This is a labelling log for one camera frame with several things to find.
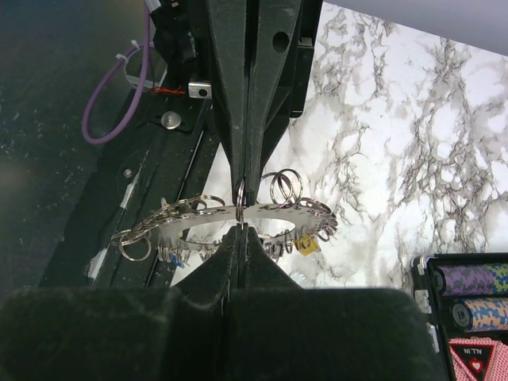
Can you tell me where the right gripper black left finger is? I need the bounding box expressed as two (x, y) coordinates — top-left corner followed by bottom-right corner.
(1, 229), (238, 380)

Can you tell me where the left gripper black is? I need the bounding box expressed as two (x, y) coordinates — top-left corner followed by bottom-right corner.
(152, 1), (322, 205)

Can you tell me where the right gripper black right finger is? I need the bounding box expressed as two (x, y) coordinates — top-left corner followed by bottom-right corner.
(222, 228), (441, 380)

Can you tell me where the silver disc keyring holder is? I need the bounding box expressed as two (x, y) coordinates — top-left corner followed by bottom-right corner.
(111, 168), (338, 267)

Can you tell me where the yellow key tag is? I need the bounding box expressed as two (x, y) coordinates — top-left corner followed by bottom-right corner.
(294, 236), (321, 256)

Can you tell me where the black poker chip case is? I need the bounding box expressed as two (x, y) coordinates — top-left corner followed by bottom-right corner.
(411, 253), (507, 380)

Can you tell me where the black red triangular dealer button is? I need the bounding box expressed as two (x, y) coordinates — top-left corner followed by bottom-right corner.
(450, 343), (495, 381)

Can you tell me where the pink playing card deck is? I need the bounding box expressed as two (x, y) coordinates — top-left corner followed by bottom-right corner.
(448, 337), (507, 381)

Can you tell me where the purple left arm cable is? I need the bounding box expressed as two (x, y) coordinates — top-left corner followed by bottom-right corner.
(81, 3), (154, 146)

